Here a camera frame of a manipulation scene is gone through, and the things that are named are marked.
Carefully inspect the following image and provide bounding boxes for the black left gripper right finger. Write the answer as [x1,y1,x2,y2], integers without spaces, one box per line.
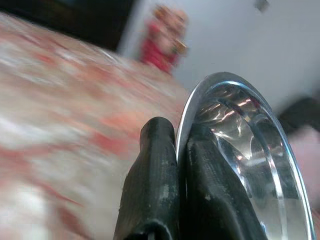
[178,124,270,240]

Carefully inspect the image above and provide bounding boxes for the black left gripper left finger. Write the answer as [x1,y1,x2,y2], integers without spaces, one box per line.
[112,116,181,240]

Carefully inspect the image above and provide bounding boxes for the shiny steel bowl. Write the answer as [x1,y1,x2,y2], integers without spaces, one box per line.
[175,71,316,240]

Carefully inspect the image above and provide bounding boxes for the red dressed doll figure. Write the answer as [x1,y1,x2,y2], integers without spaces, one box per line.
[138,4,189,76]

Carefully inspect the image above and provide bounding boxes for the dark wooden cabinet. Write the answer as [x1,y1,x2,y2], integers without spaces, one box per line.
[0,0,137,53]

